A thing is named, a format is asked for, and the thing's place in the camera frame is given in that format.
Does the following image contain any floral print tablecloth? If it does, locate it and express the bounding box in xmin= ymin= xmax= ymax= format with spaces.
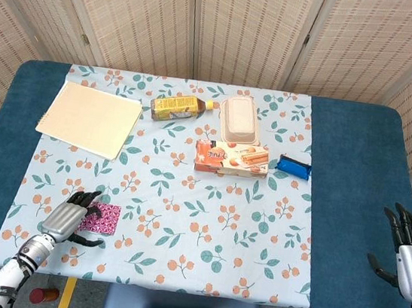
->
xmin=0 ymin=55 xmax=338 ymax=308

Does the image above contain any yellow-label tea bottle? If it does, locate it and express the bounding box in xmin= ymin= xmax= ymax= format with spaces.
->
xmin=148 ymin=90 xmax=216 ymax=129

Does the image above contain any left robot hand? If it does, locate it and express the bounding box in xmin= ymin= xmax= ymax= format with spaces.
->
xmin=39 ymin=183 xmax=111 ymax=250

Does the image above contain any blue velvet table cover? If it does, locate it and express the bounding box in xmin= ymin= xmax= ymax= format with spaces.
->
xmin=0 ymin=53 xmax=412 ymax=308

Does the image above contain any blue snack packet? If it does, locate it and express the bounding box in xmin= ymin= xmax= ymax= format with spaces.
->
xmin=273 ymin=153 xmax=313 ymax=182

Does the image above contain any red cylinder can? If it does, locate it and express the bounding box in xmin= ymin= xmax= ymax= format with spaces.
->
xmin=27 ymin=285 xmax=60 ymax=308

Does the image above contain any beige takeout container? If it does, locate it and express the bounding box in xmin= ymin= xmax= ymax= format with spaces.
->
xmin=214 ymin=92 xmax=268 ymax=148

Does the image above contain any cream spiral notebook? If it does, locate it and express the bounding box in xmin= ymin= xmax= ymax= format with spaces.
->
xmin=32 ymin=76 xmax=147 ymax=164

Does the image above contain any orange egg roll box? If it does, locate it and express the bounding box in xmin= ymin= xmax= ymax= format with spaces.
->
xmin=191 ymin=137 xmax=271 ymax=181

